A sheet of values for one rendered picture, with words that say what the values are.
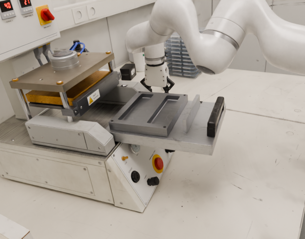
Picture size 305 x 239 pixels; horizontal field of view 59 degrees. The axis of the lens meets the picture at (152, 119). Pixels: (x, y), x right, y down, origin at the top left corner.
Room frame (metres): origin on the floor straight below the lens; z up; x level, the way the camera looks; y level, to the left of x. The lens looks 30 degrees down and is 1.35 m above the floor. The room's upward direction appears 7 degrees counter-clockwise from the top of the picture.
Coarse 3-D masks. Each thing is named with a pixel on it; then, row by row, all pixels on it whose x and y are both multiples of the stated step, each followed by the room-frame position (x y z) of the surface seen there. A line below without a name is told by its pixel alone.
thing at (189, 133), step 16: (192, 112) 0.63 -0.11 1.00; (208, 112) 0.66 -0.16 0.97; (224, 112) 0.69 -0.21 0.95; (176, 128) 0.60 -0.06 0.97; (192, 128) 0.59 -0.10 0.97; (144, 144) 0.58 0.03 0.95; (160, 144) 0.56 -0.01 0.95; (176, 144) 0.54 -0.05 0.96; (192, 144) 0.53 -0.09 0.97; (208, 144) 0.52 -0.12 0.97
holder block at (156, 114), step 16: (144, 96) 0.79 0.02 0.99; (160, 96) 0.75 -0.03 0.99; (176, 96) 0.74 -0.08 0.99; (128, 112) 0.70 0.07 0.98; (144, 112) 0.66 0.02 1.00; (160, 112) 0.68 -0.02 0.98; (176, 112) 0.64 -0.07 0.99; (112, 128) 0.63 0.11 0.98; (128, 128) 0.61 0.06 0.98; (144, 128) 0.59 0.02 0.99; (160, 128) 0.57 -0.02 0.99
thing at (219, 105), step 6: (222, 96) 0.68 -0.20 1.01; (216, 102) 0.64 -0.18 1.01; (222, 102) 0.64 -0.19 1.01; (216, 108) 0.61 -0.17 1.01; (222, 108) 0.64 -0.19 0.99; (216, 114) 0.58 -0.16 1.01; (210, 120) 0.55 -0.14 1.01; (216, 120) 0.56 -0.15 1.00; (210, 126) 0.54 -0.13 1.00; (210, 132) 0.54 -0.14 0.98
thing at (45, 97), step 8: (96, 72) 0.86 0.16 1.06; (104, 72) 0.85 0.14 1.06; (88, 80) 0.79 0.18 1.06; (96, 80) 0.78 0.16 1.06; (72, 88) 0.74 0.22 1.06; (80, 88) 0.73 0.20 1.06; (88, 88) 0.73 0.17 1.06; (32, 96) 0.73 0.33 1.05; (40, 96) 0.71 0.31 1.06; (48, 96) 0.70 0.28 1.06; (56, 96) 0.69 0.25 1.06; (72, 96) 0.68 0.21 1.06; (32, 104) 0.73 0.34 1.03; (40, 104) 0.72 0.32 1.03; (48, 104) 0.71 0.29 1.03; (56, 104) 0.70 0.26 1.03; (72, 104) 0.67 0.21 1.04
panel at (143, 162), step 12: (120, 144) 0.63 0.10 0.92; (120, 156) 0.60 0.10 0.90; (132, 156) 0.63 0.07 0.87; (144, 156) 0.66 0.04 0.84; (156, 156) 0.70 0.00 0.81; (168, 156) 0.75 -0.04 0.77; (120, 168) 0.57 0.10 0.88; (132, 168) 0.60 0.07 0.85; (144, 168) 0.63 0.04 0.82; (156, 168) 0.67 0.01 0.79; (132, 180) 0.57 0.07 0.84; (144, 180) 0.60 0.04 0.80; (144, 192) 0.58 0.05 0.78; (144, 204) 0.55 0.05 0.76
